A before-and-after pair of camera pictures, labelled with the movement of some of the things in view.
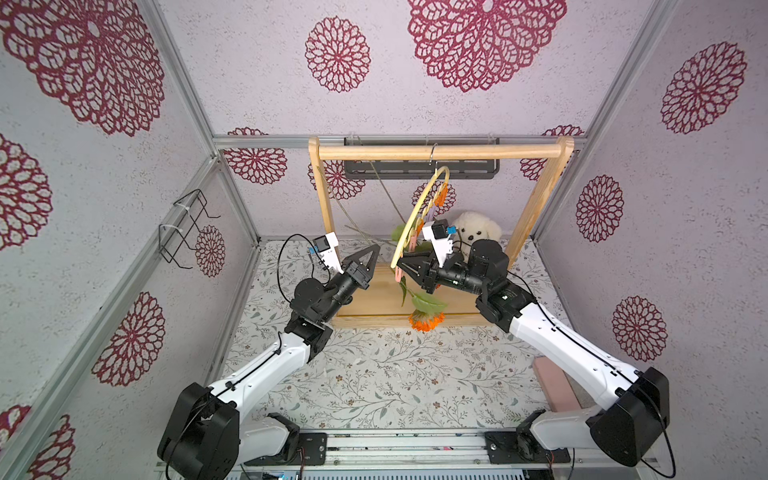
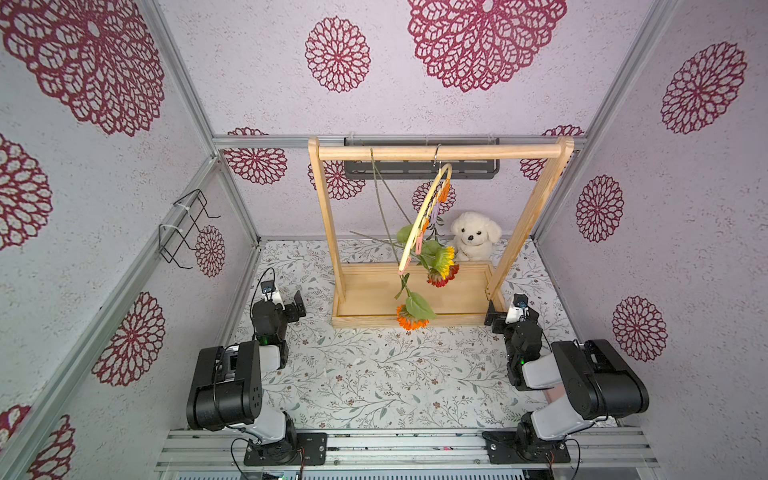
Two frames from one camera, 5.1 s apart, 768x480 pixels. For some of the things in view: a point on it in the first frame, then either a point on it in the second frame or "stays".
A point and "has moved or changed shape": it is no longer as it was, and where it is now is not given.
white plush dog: (471, 226) stays
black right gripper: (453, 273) → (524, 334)
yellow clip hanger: (437, 168) → (447, 171)
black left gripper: (355, 272) → (291, 312)
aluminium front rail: (459, 450) stays
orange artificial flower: (428, 308) has moved or changed shape
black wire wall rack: (183, 229) stays
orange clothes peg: (440, 200) stays
